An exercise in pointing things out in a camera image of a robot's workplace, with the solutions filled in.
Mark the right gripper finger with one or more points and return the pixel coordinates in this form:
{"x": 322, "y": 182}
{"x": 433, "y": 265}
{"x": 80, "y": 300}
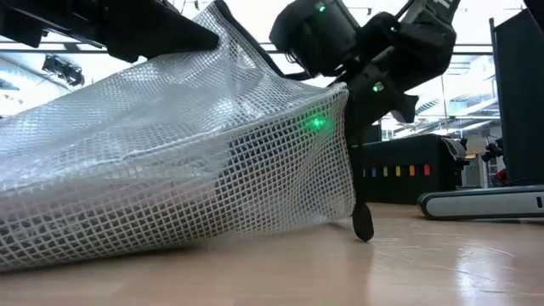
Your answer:
{"x": 359, "y": 119}
{"x": 401, "y": 106}

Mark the black network switch box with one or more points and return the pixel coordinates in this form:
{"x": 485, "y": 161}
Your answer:
{"x": 404, "y": 187}

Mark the grey device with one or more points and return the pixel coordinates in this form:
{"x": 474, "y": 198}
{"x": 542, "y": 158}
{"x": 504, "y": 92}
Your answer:
{"x": 480, "y": 204}

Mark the clear mesh zip pouch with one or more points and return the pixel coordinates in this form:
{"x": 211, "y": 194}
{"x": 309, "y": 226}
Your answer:
{"x": 170, "y": 149}

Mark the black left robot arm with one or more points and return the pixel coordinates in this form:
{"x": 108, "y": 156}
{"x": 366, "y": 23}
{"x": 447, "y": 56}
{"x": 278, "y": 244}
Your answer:
{"x": 106, "y": 25}

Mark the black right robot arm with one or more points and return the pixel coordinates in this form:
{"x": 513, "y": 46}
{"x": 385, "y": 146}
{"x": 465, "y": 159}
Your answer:
{"x": 421, "y": 42}

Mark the black background cabinet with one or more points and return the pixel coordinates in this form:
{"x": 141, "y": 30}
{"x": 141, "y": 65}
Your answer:
{"x": 375, "y": 132}

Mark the black partition panel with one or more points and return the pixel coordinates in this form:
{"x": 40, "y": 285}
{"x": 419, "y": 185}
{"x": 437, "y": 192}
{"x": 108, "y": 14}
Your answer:
{"x": 520, "y": 106}

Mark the background black camera rig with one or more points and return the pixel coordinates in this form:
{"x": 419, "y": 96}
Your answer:
{"x": 492, "y": 149}

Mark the black ceiling-mounted camera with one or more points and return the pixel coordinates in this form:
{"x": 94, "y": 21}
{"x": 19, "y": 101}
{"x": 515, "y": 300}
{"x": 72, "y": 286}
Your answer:
{"x": 64, "y": 70}

